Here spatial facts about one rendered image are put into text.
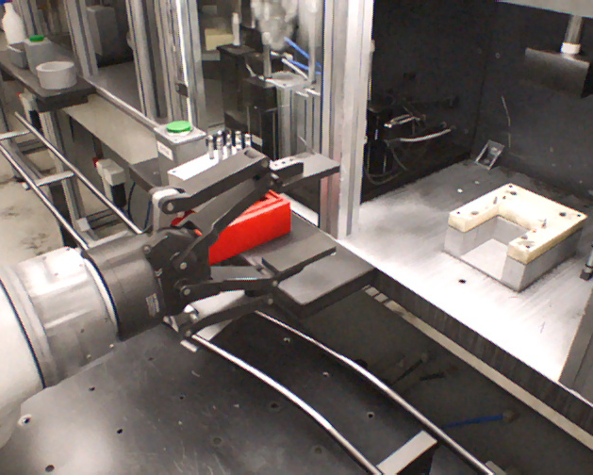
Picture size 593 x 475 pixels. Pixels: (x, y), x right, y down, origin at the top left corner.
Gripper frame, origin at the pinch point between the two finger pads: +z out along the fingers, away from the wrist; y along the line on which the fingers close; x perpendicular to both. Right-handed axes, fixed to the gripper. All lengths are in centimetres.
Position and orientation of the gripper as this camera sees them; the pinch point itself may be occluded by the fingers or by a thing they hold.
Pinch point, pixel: (306, 212)
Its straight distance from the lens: 53.1
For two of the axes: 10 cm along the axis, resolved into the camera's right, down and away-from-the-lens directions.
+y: 0.0, -8.4, -5.5
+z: 7.8, -3.4, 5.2
